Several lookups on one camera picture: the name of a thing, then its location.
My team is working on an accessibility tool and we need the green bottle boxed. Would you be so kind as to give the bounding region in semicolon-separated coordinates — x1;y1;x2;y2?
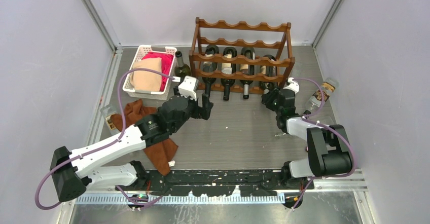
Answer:
174;51;191;82

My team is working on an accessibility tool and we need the dark wine bottle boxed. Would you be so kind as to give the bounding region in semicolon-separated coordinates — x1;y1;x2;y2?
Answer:
239;47;255;100

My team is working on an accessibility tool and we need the clear bottle brown label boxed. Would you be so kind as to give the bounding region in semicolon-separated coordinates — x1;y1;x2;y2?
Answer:
304;77;339;115

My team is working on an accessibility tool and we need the dark bottle white label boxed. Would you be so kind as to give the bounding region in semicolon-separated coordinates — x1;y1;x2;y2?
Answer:
221;47;237;101

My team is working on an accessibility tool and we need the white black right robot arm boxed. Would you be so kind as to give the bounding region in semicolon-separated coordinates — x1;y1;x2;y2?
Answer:
262;88;355;189

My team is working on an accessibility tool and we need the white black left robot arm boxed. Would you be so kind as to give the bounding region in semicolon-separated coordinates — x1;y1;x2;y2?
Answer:
50;94;213;202

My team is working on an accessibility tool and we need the clear lying bottle upper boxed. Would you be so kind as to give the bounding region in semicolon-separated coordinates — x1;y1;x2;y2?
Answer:
289;62;303;79

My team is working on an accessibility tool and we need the clear lying bottle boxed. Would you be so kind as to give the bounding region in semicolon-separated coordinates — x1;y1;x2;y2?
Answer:
289;62;303;79
274;114;335;140

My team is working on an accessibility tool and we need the clear lying bottle lower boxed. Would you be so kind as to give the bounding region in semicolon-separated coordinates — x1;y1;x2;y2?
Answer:
274;114;335;140

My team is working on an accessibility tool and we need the brown wooden wine rack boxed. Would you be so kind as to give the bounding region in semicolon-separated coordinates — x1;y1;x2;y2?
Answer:
189;17;295;87

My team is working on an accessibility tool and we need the clear bottle under towel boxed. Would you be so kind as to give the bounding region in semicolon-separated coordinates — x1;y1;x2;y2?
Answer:
100;104;120;135

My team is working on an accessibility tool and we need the brown towel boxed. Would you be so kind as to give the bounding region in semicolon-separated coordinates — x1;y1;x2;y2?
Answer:
124;99;178;176

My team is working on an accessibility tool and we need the pink folded cloth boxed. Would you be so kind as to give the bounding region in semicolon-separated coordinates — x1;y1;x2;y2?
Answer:
142;52;173;92

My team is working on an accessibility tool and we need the peach folded cloth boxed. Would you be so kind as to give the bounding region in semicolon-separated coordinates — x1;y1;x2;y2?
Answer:
130;57;162;92

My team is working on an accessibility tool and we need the white plastic basket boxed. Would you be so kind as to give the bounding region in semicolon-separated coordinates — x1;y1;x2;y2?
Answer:
122;45;177;100

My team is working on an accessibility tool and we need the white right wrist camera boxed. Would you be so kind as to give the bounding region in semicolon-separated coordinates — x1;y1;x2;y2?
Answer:
284;77;300;93

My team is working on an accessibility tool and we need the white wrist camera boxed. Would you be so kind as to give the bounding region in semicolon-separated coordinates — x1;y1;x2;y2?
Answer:
172;76;198;101
284;77;300;93

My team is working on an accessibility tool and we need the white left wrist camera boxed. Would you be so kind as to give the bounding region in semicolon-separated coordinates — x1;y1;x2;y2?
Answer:
172;76;198;101

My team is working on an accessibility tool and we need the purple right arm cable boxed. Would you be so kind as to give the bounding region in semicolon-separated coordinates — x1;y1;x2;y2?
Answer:
292;78;357;210

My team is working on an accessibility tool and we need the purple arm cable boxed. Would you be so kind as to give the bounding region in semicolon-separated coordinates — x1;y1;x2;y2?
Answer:
34;68;175;210
292;78;357;210

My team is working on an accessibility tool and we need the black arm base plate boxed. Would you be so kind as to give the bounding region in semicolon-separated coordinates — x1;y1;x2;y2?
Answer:
121;169;308;197

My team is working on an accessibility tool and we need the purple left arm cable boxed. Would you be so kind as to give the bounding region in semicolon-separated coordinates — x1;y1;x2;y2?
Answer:
34;68;175;210

